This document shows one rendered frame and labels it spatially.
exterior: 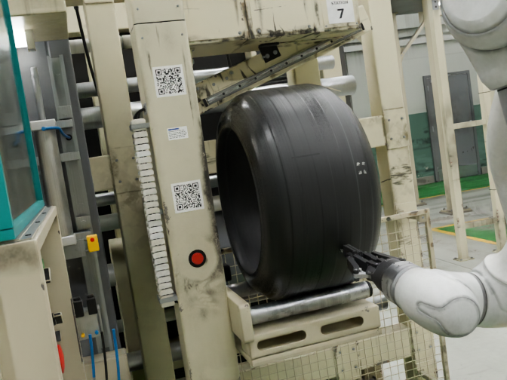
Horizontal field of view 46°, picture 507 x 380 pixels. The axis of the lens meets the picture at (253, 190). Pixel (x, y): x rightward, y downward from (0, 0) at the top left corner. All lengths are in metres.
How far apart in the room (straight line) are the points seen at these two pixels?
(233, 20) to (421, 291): 1.06
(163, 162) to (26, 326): 0.89
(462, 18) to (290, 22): 1.21
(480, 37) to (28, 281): 0.55
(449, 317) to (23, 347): 0.70
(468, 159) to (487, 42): 11.94
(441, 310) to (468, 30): 0.52
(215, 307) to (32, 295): 0.95
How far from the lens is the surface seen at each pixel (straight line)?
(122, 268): 2.27
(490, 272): 1.19
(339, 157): 1.42
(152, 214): 1.51
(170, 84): 1.51
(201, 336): 1.57
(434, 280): 1.12
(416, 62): 12.28
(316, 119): 1.45
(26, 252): 0.65
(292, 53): 2.04
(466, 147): 12.64
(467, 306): 1.09
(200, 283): 1.54
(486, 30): 0.73
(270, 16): 1.89
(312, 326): 1.54
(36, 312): 0.66
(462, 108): 12.62
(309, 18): 1.93
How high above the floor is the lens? 1.33
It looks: 5 degrees down
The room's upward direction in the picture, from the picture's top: 8 degrees counter-clockwise
